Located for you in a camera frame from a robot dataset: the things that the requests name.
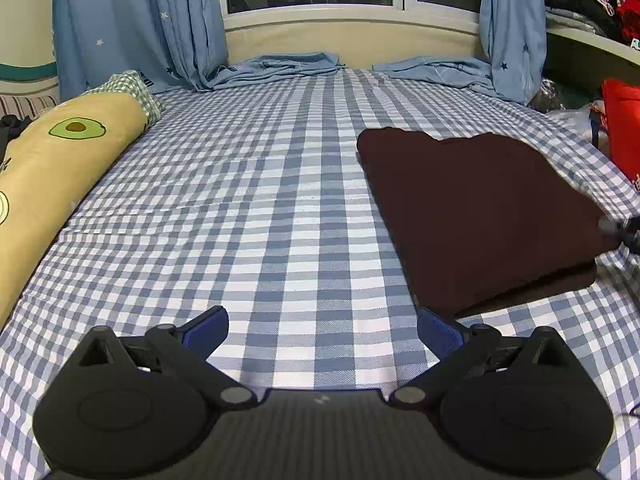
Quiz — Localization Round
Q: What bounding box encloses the pile of mixed clothes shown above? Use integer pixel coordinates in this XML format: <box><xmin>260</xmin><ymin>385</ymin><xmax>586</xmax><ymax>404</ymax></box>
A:
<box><xmin>540</xmin><ymin>0</ymin><xmax>640</xmax><ymax>43</ymax></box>

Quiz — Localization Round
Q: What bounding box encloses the green checked pillow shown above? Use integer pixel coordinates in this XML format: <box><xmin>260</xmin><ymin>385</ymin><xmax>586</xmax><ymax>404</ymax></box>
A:
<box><xmin>85</xmin><ymin>70</ymin><xmax>166</xmax><ymax>126</ymax></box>

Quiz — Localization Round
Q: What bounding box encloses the blue checked bed sheet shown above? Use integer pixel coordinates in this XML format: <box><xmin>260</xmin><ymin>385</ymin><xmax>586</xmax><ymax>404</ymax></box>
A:
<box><xmin>0</xmin><ymin>65</ymin><xmax>640</xmax><ymax>476</ymax></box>

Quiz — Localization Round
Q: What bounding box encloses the yellow avocado print pillow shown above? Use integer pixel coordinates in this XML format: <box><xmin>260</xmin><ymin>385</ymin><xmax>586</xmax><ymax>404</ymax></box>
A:
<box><xmin>0</xmin><ymin>92</ymin><xmax>151</xmax><ymax>331</ymax></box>

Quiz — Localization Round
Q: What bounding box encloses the white curved shelf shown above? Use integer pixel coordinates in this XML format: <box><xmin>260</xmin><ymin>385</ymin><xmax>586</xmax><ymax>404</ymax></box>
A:
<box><xmin>545</xmin><ymin>25</ymin><xmax>640</xmax><ymax>68</ymax></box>

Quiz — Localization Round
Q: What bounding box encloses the clear plastic bag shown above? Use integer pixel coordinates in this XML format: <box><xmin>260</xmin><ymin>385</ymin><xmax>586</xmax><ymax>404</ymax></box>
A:
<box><xmin>532</xmin><ymin>77</ymin><xmax>601</xmax><ymax>113</ymax></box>

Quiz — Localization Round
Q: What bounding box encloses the blue star curtain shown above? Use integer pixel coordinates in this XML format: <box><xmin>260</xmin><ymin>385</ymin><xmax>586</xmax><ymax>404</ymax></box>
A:
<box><xmin>52</xmin><ymin>0</ymin><xmax>346</xmax><ymax>95</ymax></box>
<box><xmin>372</xmin><ymin>0</ymin><xmax>548</xmax><ymax>106</ymax></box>

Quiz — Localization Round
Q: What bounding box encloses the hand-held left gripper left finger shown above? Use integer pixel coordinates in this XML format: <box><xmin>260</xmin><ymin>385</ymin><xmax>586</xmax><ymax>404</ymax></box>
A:
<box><xmin>60</xmin><ymin>305</ymin><xmax>258</xmax><ymax>408</ymax></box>

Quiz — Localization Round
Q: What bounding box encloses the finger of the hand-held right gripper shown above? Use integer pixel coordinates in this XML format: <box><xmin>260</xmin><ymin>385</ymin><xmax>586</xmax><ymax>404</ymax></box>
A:
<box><xmin>597</xmin><ymin>215</ymin><xmax>640</xmax><ymax>256</ymax></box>

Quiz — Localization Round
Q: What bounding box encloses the red fabric bag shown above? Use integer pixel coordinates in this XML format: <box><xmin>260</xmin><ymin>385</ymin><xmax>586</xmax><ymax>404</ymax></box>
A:
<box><xmin>587</xmin><ymin>77</ymin><xmax>640</xmax><ymax>191</ymax></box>

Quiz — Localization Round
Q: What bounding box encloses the dark clothes heap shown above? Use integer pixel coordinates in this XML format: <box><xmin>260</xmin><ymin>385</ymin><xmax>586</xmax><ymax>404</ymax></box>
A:
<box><xmin>0</xmin><ymin>114</ymin><xmax>33</xmax><ymax>161</ymax></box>

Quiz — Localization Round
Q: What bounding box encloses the teal edged bed headboard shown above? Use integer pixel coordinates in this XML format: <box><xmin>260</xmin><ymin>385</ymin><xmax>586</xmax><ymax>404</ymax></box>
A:
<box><xmin>0</xmin><ymin>60</ymin><xmax>60</xmax><ymax>122</ymax></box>

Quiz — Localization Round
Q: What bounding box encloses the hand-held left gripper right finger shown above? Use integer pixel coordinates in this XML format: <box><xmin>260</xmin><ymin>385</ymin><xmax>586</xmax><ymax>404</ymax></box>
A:
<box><xmin>389</xmin><ymin>306</ymin><xmax>583</xmax><ymax>407</ymax></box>

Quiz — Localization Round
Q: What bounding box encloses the maroon printed sweatshirt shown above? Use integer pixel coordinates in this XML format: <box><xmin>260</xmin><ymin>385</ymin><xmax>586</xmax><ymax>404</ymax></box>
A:
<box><xmin>356</xmin><ymin>127</ymin><xmax>623</xmax><ymax>318</ymax></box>

